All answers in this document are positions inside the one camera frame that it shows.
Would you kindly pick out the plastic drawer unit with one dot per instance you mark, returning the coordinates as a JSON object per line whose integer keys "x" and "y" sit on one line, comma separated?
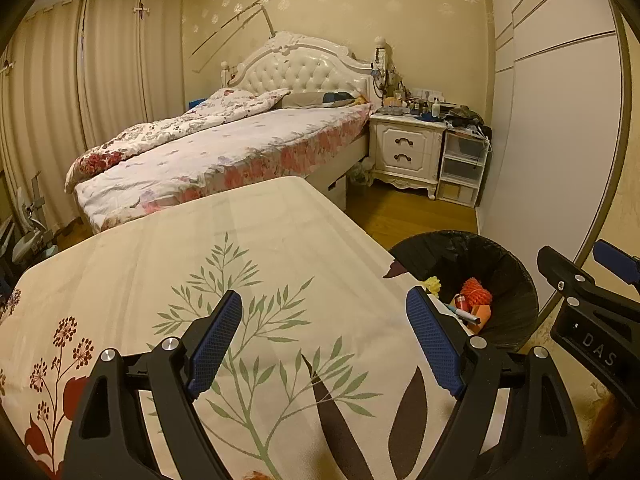
{"x": 460, "y": 165}

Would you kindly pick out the thin wall rods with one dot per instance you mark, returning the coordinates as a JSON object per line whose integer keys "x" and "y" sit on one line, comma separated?
{"x": 266, "y": 19}

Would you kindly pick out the floral bed sheet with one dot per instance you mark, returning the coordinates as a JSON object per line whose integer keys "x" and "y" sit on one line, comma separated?
{"x": 280, "y": 145}

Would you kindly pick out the teal white toothpaste box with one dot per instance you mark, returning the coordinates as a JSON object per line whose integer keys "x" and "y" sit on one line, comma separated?
{"x": 457, "y": 307}

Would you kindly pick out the bin with black liner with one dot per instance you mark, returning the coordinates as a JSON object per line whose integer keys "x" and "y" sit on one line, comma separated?
{"x": 505, "y": 270}

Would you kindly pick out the person's right forearm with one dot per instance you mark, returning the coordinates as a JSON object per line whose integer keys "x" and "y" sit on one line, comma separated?
{"x": 607, "y": 425}

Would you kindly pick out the orange foam net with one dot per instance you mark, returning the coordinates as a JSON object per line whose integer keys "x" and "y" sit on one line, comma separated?
{"x": 475, "y": 291}

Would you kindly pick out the clear plastic bag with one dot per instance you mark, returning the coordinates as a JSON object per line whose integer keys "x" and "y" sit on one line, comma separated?
{"x": 357, "y": 172}

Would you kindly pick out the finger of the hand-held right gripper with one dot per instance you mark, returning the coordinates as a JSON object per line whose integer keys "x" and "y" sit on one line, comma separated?
{"x": 617, "y": 260}
{"x": 562, "y": 272}

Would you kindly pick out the orange paper packet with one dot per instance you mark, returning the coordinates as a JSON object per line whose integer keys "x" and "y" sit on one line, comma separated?
{"x": 482, "y": 314}

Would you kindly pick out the dark cloth pile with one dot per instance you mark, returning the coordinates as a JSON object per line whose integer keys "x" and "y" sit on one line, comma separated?
{"x": 465, "y": 116}

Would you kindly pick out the cluttered desk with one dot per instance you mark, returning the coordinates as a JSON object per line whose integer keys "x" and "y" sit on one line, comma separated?
{"x": 6, "y": 240}

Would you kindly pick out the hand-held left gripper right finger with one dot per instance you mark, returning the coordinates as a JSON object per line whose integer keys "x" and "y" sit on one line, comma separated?
{"x": 432, "y": 345}

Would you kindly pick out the cluster of small bottles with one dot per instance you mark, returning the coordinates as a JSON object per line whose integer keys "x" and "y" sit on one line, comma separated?
{"x": 410, "y": 107}

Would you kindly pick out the floral quilt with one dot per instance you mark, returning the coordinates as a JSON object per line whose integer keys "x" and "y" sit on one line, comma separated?
{"x": 175, "y": 127}

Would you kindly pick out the cream leaf print cloth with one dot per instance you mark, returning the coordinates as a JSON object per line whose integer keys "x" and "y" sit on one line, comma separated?
{"x": 175, "y": 240}

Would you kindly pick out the white nightstand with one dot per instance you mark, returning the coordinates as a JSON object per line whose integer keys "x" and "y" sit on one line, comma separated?
{"x": 405, "y": 145}

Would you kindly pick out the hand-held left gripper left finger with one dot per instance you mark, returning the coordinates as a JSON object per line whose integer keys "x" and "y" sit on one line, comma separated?
{"x": 215, "y": 345}

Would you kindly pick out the white sliding wardrobe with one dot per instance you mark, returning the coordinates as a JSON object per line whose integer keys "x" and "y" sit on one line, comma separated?
{"x": 550, "y": 135}

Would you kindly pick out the cream curtain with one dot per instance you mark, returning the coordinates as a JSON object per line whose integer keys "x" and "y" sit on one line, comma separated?
{"x": 45, "y": 110}
{"x": 130, "y": 60}

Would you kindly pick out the pillow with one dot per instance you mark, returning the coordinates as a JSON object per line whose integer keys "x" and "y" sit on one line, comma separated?
{"x": 310, "y": 99}

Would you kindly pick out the yellow foam net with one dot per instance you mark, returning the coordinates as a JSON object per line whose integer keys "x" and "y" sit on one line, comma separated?
{"x": 431, "y": 285}

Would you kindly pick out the white bed with tufted headboard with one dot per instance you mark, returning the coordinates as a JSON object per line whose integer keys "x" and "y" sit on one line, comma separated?
{"x": 300, "y": 67}

